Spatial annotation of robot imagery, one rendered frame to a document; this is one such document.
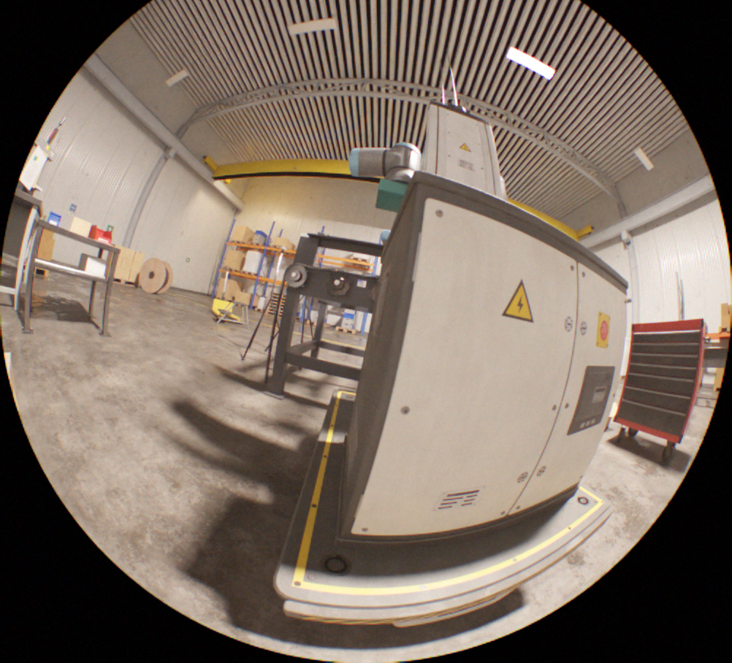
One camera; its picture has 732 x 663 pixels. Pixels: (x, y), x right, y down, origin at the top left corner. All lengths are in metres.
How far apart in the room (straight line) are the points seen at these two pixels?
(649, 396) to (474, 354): 1.96
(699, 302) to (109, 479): 10.98
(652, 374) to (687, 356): 0.35
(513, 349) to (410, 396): 0.13
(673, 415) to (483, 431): 1.89
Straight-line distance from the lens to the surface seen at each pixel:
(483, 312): 0.23
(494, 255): 0.25
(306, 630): 0.67
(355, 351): 2.35
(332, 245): 1.54
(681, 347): 2.05
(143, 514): 0.83
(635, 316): 10.68
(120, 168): 10.69
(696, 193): 10.67
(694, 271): 10.45
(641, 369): 2.13
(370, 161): 1.05
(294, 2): 8.55
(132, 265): 7.86
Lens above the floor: 0.67
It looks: 6 degrees up
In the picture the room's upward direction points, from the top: 11 degrees clockwise
